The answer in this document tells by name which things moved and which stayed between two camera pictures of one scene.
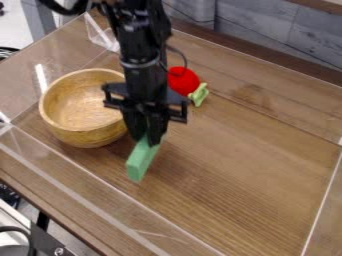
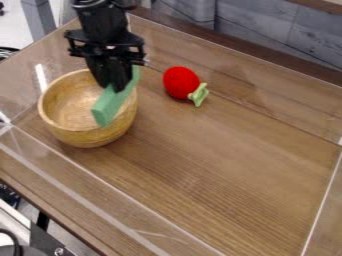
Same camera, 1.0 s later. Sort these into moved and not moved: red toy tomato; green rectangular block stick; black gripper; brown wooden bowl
Moved: black gripper; green rectangular block stick
Not moved: red toy tomato; brown wooden bowl
